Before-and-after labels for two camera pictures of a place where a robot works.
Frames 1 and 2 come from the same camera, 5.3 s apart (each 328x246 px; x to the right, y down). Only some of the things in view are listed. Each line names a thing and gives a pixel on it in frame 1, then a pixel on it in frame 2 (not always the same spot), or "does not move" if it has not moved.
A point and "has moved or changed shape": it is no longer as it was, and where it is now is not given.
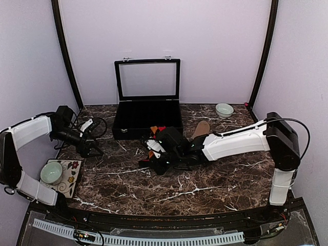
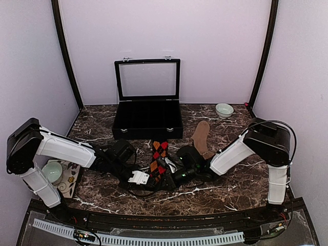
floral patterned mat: [70, 170] does not move
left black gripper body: [62, 136] → [117, 170]
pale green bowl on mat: [52, 173] does not move
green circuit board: [84, 235] does not move
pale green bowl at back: [224, 110] does not move
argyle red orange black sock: [155, 129] has moved or changed shape
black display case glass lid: [147, 94] does not move
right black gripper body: [174, 157] → [191, 172]
